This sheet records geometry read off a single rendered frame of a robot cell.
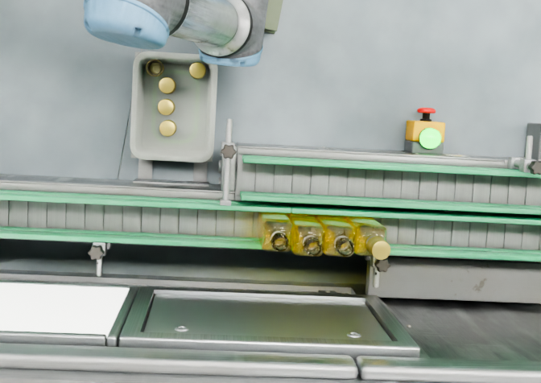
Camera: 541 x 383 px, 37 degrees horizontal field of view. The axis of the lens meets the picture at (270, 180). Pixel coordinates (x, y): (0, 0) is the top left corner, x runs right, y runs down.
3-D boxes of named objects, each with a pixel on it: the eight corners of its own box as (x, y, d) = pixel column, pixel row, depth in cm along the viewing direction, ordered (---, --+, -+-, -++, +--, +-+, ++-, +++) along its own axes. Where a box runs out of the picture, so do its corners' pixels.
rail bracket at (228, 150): (217, 199, 165) (217, 207, 152) (221, 117, 163) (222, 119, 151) (232, 200, 165) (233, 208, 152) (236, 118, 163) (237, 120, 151)
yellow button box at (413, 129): (403, 150, 180) (411, 153, 172) (406, 117, 179) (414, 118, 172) (434, 152, 180) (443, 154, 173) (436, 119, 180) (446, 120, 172)
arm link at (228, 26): (278, -6, 154) (157, -73, 102) (267, 72, 156) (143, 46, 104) (220, -11, 158) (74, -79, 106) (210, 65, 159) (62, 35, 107)
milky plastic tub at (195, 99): (133, 156, 176) (129, 158, 167) (138, 52, 173) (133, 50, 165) (212, 160, 177) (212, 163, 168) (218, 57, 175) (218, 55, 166)
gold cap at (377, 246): (362, 249, 144) (367, 254, 140) (372, 232, 144) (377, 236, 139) (380, 258, 144) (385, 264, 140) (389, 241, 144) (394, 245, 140)
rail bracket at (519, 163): (503, 168, 169) (527, 174, 156) (505, 133, 168) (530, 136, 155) (522, 169, 169) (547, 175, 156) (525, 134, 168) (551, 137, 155)
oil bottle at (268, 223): (256, 234, 166) (262, 253, 145) (258, 207, 166) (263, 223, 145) (283, 235, 167) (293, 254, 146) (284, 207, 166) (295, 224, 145)
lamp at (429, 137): (417, 147, 172) (421, 148, 169) (419, 126, 172) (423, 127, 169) (438, 149, 173) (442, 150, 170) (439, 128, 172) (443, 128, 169)
